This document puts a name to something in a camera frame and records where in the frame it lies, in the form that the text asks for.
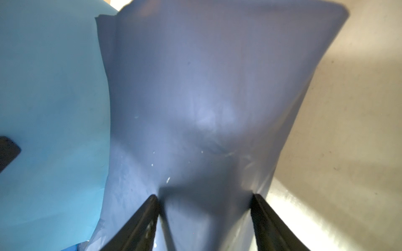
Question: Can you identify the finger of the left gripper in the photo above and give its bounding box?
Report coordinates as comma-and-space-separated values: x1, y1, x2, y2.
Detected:
0, 136, 21, 172

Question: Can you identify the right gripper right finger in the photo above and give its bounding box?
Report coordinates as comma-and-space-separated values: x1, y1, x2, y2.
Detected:
250, 193, 309, 251

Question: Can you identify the light blue wrapping paper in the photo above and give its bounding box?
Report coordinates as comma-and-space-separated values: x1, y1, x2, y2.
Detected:
1, 1, 349, 251

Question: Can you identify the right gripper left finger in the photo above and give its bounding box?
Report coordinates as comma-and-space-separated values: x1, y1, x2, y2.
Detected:
101, 195, 160, 251

